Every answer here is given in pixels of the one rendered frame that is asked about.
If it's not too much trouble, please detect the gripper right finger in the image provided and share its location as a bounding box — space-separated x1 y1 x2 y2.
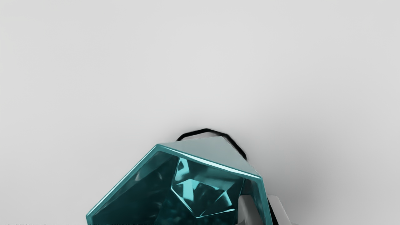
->
267 195 297 225

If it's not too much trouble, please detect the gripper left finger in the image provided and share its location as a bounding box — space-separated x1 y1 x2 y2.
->
238 195 260 225

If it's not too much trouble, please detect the teal faceted mug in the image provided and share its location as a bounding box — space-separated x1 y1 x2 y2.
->
86 136 274 225

